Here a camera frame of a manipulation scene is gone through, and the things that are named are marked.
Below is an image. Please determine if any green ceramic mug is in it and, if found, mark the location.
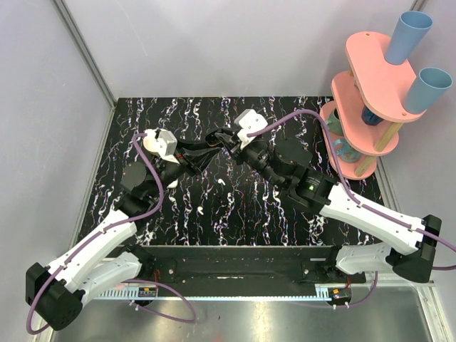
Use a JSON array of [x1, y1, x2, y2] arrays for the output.
[[323, 108, 343, 136]]

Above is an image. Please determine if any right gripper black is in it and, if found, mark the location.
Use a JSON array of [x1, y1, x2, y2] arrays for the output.
[[217, 127, 286, 190]]

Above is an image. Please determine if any black marble mat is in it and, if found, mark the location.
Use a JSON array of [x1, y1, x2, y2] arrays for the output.
[[78, 96, 378, 246]]

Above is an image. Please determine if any pink three tier shelf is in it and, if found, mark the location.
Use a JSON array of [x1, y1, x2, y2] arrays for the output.
[[320, 31, 420, 180]]

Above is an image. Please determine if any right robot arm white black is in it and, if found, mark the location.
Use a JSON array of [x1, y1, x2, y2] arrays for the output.
[[207, 129, 442, 284]]

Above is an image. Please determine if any blue cup front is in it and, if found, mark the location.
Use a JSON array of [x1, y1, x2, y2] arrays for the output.
[[403, 67, 453, 115]]

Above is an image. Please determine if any blue patterned mug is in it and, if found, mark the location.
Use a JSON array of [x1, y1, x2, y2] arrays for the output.
[[333, 138, 361, 163]]

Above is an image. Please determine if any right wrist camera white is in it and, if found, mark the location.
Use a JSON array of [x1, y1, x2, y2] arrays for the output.
[[234, 109, 268, 150]]

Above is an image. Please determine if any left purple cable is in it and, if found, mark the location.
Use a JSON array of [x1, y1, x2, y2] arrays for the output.
[[26, 132, 199, 336]]

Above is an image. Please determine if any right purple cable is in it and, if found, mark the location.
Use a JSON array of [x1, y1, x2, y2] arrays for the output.
[[247, 109, 456, 309]]

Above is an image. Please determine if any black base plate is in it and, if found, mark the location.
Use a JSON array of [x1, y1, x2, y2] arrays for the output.
[[140, 246, 366, 284]]

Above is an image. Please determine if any blue cup rear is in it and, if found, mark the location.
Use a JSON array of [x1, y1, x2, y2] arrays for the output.
[[385, 11, 433, 65]]

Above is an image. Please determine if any purple cable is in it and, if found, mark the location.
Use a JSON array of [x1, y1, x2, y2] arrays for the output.
[[247, 109, 456, 309], [26, 132, 199, 336]]

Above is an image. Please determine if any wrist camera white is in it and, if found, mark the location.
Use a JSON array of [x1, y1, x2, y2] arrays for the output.
[[234, 109, 268, 150], [143, 128, 179, 164]]

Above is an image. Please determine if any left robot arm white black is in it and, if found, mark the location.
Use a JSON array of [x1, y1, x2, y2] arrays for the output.
[[26, 133, 220, 335]]

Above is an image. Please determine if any black earbud charging case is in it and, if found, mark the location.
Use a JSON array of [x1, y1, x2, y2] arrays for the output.
[[204, 129, 223, 147]]

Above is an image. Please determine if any dark blue cup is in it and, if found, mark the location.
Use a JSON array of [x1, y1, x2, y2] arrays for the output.
[[361, 106, 383, 126]]

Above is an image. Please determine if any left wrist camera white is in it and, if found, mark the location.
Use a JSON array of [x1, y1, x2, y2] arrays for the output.
[[143, 128, 179, 164]]

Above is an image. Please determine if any white earbud case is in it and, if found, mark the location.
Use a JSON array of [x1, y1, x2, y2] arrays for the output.
[[167, 180, 179, 189]]

